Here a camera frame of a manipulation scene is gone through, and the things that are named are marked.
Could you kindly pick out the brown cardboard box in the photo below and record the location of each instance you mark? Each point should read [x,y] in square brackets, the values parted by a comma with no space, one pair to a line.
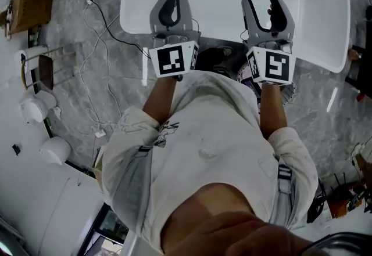
[30,8]

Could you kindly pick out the person's white shirt torso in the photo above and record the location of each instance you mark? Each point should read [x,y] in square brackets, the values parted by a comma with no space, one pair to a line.
[209,138]

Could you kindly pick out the person's left forearm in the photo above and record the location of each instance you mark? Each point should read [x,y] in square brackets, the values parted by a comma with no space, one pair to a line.
[160,101]

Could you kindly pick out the black framed screen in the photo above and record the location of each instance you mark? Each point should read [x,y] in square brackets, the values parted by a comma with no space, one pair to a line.
[104,231]

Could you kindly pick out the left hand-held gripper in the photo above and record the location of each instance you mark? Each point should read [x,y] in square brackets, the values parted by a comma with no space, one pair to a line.
[171,60]

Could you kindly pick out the wooden stool with metal legs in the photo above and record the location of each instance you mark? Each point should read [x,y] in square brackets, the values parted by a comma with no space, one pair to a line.
[45,70]

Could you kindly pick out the orange tool clutter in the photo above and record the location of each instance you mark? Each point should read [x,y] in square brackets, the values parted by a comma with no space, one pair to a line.
[348,196]

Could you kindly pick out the large white cabinet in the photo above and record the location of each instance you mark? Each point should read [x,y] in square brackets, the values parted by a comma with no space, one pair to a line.
[40,196]

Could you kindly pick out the person's chin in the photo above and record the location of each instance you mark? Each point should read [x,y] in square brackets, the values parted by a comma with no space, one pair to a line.
[232,220]

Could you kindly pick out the white dome-shaped fixture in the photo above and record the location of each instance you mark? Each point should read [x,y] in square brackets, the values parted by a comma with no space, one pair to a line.
[55,150]

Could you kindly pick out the person's right forearm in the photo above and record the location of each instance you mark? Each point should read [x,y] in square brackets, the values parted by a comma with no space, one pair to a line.
[273,112]

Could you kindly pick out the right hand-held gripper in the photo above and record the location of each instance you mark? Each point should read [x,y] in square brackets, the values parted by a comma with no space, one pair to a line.
[276,66]

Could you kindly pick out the white paper roll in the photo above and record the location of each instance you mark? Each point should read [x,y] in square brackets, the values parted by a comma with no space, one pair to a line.
[21,61]

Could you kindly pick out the small black wall device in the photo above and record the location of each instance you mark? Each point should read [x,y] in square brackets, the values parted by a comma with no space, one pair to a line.
[17,149]

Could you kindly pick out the white plug adapter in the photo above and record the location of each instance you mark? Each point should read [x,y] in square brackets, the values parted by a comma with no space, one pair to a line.
[100,133]

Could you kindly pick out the person's black shoe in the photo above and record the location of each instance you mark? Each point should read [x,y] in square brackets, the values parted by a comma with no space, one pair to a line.
[215,59]

